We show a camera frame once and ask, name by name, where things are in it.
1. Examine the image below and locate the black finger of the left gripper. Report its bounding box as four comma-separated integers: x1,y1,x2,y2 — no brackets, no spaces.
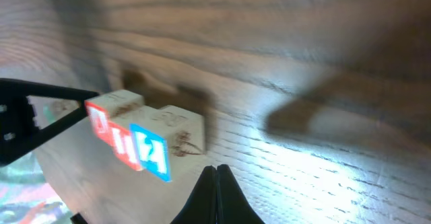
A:
1,78,99,166

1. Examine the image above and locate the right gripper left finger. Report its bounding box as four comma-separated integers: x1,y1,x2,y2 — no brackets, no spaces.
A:
171,165,217,224

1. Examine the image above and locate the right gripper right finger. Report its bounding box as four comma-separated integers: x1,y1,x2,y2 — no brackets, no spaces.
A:
216,164,264,224

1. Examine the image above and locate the blue number 2 block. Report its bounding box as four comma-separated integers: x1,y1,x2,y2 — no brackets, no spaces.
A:
135,105,206,182

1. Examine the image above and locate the red letter A block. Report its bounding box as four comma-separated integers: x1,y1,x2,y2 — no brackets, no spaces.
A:
85,89,145,147

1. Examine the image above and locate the red letter I block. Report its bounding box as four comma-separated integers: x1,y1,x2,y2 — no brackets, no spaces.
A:
108,106,157,171

